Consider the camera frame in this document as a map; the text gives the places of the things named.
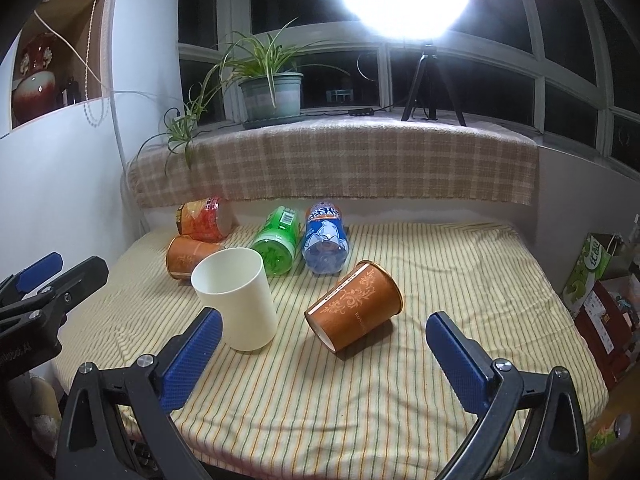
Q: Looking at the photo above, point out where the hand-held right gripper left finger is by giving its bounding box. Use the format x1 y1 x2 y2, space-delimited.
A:
54 307 223 480

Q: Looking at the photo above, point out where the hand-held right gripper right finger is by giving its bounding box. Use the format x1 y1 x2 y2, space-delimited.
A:
425 311 587 480

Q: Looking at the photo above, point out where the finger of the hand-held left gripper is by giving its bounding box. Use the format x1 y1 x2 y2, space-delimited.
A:
0 252 65 307
30 256 109 330

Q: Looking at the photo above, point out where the orange patterned paper cup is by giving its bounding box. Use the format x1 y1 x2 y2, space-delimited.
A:
166 236 223 281
304 260 404 352

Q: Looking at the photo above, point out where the white plastic cup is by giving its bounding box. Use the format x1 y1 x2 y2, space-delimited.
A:
191 247 277 352

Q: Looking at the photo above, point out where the striped yellow bed sheet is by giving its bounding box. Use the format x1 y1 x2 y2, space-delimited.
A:
52 220 611 467

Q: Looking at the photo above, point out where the red label plastic bottle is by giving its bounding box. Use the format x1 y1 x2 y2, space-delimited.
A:
176 196 235 242

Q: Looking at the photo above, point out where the green plastic bottle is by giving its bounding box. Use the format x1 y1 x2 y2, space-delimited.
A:
250 205 301 277

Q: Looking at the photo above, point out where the red cardboard box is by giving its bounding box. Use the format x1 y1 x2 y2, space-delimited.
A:
574 274 640 392

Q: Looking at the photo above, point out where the green paper bag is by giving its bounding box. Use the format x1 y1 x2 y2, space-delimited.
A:
561 232 627 312

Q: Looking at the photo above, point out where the colourful snack packet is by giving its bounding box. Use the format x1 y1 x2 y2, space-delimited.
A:
589 411 634 457

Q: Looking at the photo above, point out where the white curved pipe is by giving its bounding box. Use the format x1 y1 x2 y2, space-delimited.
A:
106 0 132 171

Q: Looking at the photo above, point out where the blue label plastic bottle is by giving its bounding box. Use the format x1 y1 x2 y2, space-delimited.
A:
301 200 350 275

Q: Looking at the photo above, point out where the red ceramic vase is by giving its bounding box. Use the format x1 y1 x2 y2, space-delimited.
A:
12 32 59 124

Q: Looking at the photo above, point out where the plaid beige cloth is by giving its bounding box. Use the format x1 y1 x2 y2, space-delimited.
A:
125 115 541 208

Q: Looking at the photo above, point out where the grey plant saucer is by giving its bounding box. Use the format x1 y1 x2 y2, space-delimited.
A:
242 111 307 131

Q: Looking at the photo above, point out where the potted spider plant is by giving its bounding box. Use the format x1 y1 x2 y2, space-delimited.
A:
135 17 351 171

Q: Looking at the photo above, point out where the black tripod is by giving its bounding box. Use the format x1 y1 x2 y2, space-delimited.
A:
401 41 468 127

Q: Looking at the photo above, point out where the white bead cord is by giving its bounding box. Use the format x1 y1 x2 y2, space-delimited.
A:
81 0 127 127

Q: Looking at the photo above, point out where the wooden wall shelf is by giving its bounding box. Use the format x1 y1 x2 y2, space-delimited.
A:
10 0 121 130

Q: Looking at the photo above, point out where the black cable with switch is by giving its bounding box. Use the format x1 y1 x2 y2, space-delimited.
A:
320 104 401 118

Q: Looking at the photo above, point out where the ring light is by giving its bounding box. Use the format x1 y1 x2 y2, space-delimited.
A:
339 0 472 42

